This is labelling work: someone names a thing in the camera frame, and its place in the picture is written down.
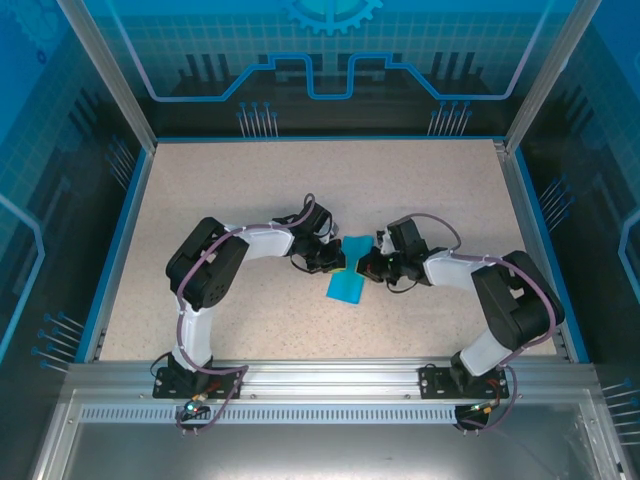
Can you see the teal cloth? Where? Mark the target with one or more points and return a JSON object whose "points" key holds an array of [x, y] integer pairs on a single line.
{"points": [[345, 290]]}

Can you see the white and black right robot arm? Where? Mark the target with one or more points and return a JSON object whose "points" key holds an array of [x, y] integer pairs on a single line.
{"points": [[515, 300]]}

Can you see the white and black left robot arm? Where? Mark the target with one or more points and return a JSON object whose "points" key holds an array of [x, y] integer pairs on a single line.
{"points": [[210, 265]]}

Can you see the grey sheet metal tray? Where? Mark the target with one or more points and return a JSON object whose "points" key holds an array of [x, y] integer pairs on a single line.
{"points": [[300, 450]]}

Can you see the aluminium mounting beam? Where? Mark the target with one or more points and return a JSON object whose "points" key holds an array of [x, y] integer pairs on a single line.
{"points": [[325, 380]]}

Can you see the blue printed circuit-pattern panel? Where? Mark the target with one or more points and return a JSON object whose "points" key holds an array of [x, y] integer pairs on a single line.
{"points": [[400, 40]]}

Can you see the blue printed side panel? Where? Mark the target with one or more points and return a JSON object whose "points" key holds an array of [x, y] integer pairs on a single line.
{"points": [[40, 150], [600, 150]]}

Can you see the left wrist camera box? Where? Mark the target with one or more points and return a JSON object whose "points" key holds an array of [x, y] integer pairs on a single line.
{"points": [[330, 234]]}

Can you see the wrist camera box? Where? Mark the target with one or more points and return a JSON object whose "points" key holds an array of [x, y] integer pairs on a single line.
{"points": [[330, 234], [385, 244]]}

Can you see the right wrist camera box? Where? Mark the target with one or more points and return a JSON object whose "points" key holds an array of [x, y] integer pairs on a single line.
{"points": [[385, 244]]}

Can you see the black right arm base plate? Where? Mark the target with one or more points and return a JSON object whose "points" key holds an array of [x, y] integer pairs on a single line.
{"points": [[432, 382]]}

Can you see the aluminium side rail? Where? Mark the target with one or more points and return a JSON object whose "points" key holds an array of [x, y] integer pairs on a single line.
{"points": [[530, 250]]}

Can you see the blue table border frame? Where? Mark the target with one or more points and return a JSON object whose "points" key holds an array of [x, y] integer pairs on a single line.
{"points": [[118, 250]]}

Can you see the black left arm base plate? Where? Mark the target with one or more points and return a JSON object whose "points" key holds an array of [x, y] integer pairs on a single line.
{"points": [[165, 387]]}

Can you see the aluminium frame post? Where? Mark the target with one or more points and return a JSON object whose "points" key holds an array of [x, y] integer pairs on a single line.
{"points": [[545, 75], [115, 75]]}

